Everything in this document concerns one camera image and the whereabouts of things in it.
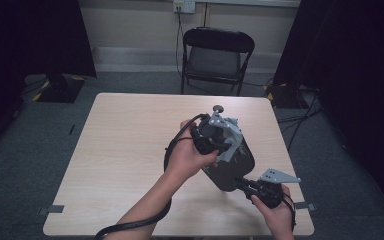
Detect black floral lacquer tray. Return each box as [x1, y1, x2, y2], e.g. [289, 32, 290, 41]
[201, 133, 256, 193]

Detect white wall socket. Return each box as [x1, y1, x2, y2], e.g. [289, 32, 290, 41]
[173, 0, 196, 14]

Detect person's left hand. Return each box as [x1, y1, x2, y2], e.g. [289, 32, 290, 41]
[164, 119, 220, 183]

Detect grey textured cloth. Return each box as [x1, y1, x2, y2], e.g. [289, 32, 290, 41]
[214, 117, 244, 164]

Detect person's right hand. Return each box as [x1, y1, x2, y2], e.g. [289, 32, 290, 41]
[250, 184, 294, 233]

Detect black folding chair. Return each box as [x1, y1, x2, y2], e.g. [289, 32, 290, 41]
[180, 27, 256, 97]

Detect right hand-held gripper cable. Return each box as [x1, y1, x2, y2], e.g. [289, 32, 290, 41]
[281, 193, 297, 233]

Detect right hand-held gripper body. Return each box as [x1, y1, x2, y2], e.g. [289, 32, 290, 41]
[248, 167, 302, 209]

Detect black wall socket cable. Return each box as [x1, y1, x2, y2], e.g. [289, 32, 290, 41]
[175, 11, 185, 78]

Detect black stand base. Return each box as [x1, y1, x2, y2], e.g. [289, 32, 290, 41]
[31, 73, 87, 104]
[264, 83, 309, 109]

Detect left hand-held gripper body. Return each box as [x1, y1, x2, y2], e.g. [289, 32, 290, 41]
[190, 111, 244, 155]

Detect dark curtain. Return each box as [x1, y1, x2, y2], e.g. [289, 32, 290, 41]
[272, 0, 384, 221]
[0, 0, 97, 158]

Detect black floor cables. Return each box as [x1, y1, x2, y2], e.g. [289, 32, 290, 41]
[276, 88, 323, 153]

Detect grey tape strip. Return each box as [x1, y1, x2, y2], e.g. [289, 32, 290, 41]
[294, 201, 316, 212]
[39, 204, 65, 216]

